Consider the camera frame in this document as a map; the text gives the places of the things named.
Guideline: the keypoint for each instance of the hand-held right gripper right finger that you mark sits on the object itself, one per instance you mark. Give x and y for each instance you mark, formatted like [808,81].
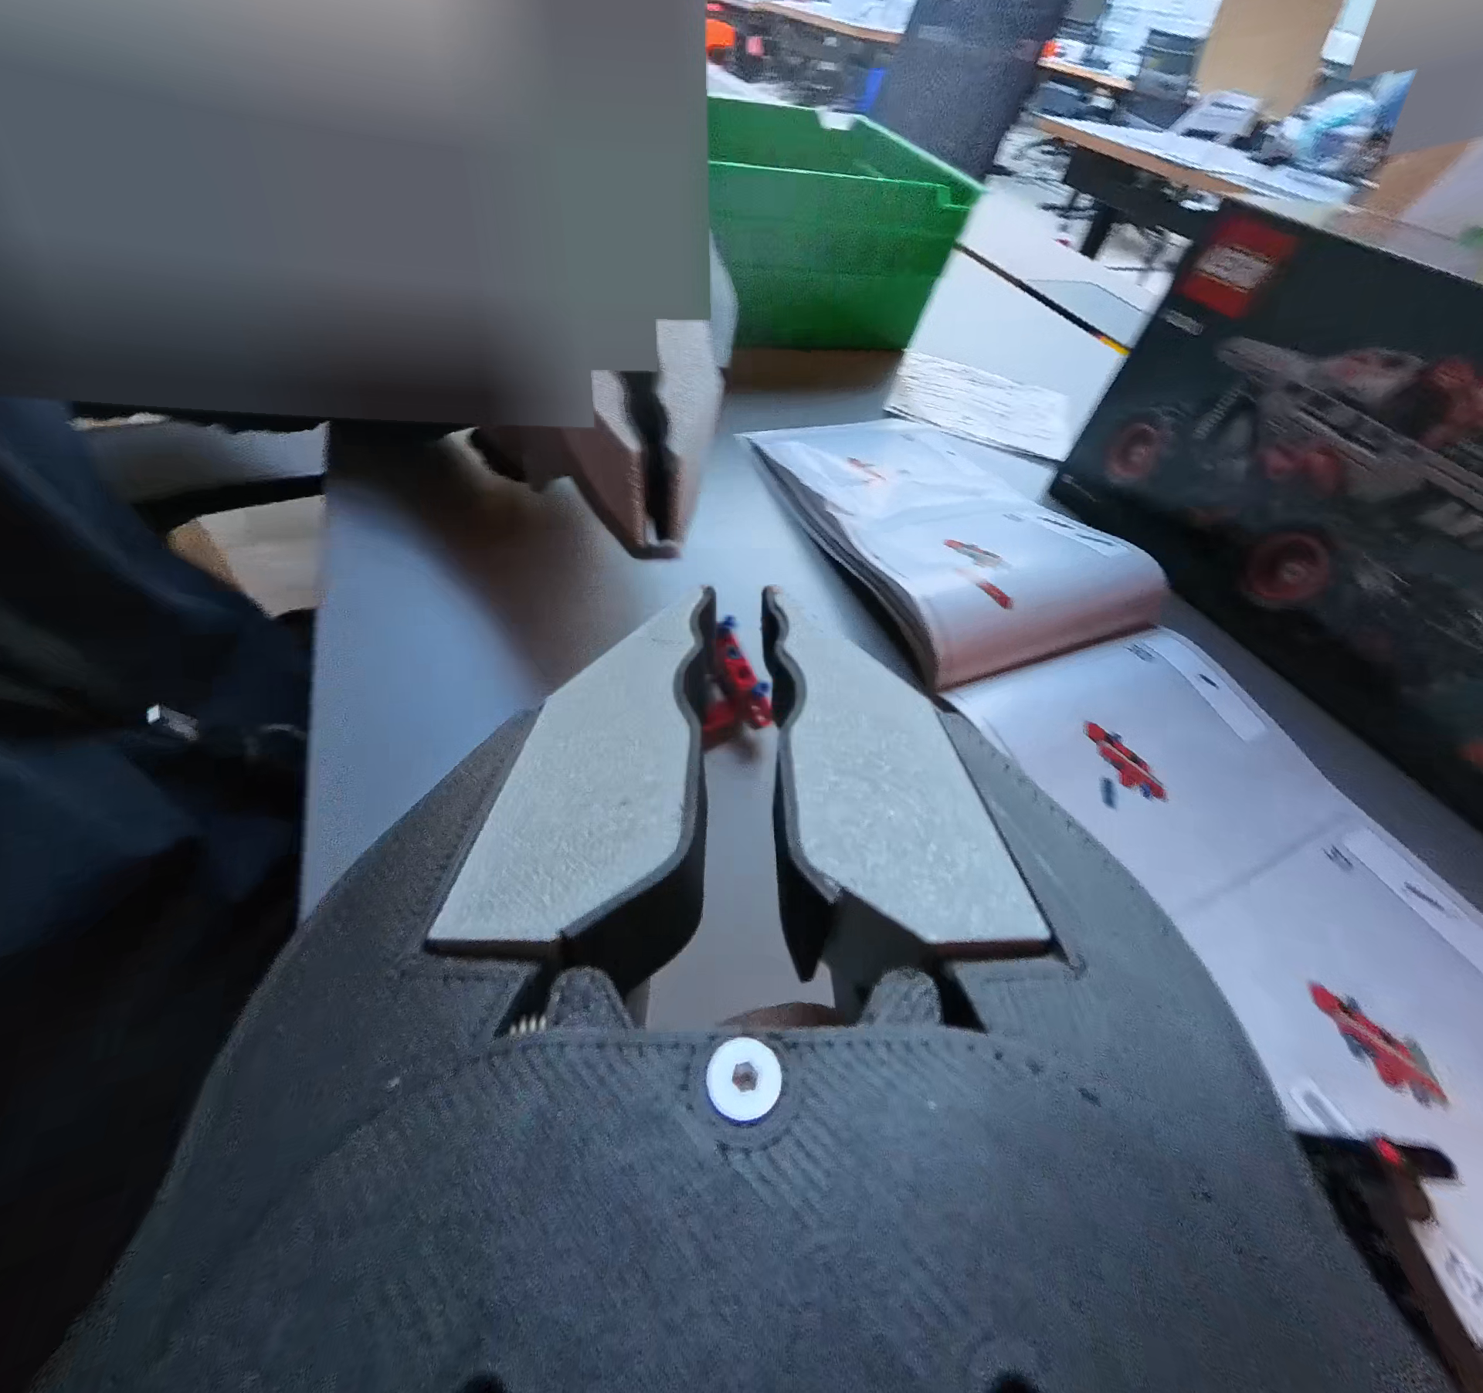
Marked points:
[904,824]

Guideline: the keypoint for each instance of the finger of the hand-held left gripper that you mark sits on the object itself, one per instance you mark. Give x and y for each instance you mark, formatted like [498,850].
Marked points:
[620,465]
[696,420]

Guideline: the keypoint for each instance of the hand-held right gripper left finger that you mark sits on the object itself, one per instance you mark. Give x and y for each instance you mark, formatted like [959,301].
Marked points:
[580,791]

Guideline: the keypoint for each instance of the red lego assembly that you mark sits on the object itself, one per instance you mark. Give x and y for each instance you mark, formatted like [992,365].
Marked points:
[732,680]

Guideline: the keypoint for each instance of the black lego set box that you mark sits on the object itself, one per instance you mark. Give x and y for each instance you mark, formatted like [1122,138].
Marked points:
[1310,465]

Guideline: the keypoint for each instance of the open instruction booklet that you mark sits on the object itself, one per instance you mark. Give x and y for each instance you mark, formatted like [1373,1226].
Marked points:
[1044,651]

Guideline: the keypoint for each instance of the green plastic bin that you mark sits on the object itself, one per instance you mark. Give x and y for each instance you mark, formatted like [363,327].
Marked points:
[822,234]

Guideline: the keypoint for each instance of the printed paper sheet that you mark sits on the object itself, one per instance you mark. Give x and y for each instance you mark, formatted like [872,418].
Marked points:
[984,402]

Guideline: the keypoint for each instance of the black office chair base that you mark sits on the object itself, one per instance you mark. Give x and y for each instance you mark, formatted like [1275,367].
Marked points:
[243,495]

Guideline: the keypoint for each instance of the person's dark clothing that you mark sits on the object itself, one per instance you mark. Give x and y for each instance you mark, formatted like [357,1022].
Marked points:
[105,720]

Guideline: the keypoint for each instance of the wooden desk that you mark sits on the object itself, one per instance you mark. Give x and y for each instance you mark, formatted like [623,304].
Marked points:
[1171,158]

